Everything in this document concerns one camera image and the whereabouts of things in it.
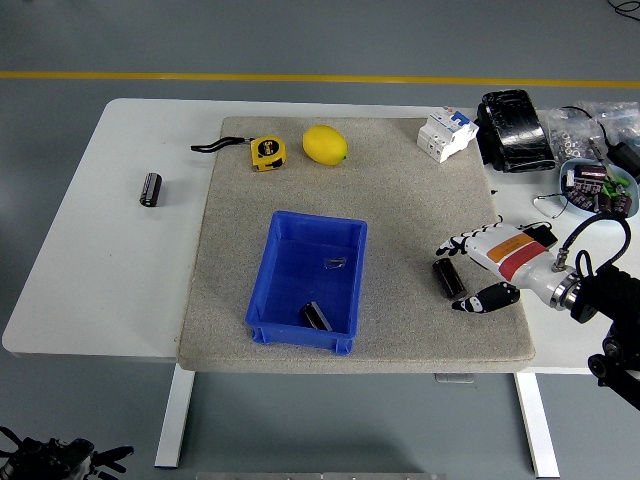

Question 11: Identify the white blue circuit breaker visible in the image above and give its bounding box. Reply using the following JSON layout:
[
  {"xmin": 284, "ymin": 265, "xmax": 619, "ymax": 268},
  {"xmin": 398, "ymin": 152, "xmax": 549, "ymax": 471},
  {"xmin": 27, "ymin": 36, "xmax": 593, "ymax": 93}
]
[{"xmin": 415, "ymin": 106, "xmax": 480, "ymax": 164}]

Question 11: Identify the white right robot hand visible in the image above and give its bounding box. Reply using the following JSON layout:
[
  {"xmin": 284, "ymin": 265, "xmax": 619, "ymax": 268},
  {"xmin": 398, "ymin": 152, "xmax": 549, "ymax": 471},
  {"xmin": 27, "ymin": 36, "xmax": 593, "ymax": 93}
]
[{"xmin": 434, "ymin": 215, "xmax": 576, "ymax": 315}]

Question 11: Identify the white table leg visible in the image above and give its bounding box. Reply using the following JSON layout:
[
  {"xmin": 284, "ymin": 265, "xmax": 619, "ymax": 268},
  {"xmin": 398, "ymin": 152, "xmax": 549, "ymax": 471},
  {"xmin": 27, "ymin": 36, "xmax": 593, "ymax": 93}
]
[
  {"xmin": 153, "ymin": 369, "xmax": 196, "ymax": 470},
  {"xmin": 513, "ymin": 372, "xmax": 561, "ymax": 479}
]

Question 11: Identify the black floor cable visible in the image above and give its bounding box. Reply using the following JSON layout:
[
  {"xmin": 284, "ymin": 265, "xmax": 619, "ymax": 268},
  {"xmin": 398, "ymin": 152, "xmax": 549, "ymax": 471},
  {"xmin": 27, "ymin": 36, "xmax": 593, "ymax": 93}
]
[{"xmin": 606, "ymin": 0, "xmax": 640, "ymax": 21}]

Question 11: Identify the clear bag of metal nuts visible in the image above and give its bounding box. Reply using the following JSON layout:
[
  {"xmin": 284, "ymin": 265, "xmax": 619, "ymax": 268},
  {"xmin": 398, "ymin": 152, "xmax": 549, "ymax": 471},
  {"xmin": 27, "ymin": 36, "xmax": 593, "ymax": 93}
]
[{"xmin": 544, "ymin": 107, "xmax": 609, "ymax": 164}]

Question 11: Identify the black plug with cord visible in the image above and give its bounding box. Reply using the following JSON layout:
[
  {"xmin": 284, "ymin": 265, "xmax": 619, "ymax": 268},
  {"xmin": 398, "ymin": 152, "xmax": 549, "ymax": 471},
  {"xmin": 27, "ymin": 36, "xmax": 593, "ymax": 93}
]
[{"xmin": 519, "ymin": 222, "xmax": 559, "ymax": 249}]

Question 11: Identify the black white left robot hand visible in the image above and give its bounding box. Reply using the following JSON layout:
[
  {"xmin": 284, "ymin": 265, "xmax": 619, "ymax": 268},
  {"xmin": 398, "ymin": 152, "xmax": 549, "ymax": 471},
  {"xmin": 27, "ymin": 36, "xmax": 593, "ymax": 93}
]
[{"xmin": 52, "ymin": 437, "xmax": 135, "ymax": 480}]

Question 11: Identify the black wrapped device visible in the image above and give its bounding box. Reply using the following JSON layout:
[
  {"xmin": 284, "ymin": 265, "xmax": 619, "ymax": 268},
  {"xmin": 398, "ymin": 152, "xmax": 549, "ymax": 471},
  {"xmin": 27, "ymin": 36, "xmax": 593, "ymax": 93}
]
[{"xmin": 473, "ymin": 88, "xmax": 559, "ymax": 174}]

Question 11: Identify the thin black cord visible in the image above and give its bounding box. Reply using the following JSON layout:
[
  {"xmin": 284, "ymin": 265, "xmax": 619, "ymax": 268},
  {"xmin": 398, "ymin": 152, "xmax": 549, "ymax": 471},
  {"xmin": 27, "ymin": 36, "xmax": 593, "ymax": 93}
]
[{"xmin": 532, "ymin": 191, "xmax": 576, "ymax": 220}]

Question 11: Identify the black power adapter with cable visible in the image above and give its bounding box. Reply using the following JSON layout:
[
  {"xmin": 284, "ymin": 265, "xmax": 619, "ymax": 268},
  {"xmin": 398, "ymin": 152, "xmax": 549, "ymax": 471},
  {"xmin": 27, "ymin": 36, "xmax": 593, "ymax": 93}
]
[{"xmin": 558, "ymin": 104, "xmax": 640, "ymax": 176}]

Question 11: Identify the yellow tape measure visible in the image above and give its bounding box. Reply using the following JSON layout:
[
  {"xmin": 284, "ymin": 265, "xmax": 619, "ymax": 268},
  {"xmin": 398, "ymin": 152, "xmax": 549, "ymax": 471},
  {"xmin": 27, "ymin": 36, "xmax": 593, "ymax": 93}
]
[{"xmin": 189, "ymin": 134, "xmax": 289, "ymax": 174}]

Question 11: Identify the yellow lemon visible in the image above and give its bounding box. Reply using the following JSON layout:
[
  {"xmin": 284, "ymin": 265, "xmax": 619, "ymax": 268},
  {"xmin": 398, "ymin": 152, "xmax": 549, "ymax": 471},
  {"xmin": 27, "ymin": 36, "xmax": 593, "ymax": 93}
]
[{"xmin": 301, "ymin": 124, "xmax": 349, "ymax": 166}]

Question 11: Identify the clear plastic bag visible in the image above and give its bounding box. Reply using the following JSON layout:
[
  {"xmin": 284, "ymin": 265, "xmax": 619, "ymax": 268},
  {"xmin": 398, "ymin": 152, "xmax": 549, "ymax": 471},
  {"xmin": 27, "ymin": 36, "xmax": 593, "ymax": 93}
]
[{"xmin": 574, "ymin": 99, "xmax": 640, "ymax": 146}]

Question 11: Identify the light blue bowl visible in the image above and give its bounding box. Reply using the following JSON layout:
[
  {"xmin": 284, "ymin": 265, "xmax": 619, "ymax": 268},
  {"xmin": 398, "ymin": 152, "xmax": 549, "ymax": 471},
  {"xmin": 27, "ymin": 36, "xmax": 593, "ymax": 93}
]
[{"xmin": 557, "ymin": 158, "xmax": 640, "ymax": 221}]

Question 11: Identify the blue plastic box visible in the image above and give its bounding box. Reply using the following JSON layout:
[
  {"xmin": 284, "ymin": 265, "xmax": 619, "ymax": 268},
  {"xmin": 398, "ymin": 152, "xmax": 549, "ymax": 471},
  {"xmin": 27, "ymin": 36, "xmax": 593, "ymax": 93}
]
[{"xmin": 244, "ymin": 209, "xmax": 371, "ymax": 355}]

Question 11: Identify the grey-brown felt mat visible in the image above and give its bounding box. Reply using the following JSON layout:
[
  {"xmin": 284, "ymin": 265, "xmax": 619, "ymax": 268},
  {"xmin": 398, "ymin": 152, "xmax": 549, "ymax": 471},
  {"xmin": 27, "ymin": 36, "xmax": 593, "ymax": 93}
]
[{"xmin": 175, "ymin": 116, "xmax": 536, "ymax": 374}]

